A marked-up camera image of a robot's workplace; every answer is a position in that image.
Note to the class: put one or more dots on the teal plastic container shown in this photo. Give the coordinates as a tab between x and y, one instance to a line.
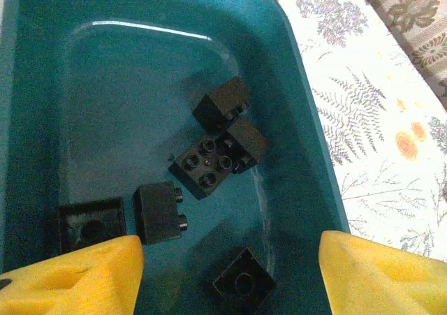
104	84

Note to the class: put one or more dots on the white floral tablecloth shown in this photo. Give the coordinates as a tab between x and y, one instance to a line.
366	119

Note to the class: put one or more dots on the black lego brick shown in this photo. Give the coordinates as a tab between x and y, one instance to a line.
248	138
242	283
157	213
202	175
91	220
220	102

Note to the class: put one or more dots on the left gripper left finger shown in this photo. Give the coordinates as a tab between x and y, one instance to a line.
70	283

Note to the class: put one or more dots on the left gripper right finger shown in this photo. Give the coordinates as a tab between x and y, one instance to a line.
384	283

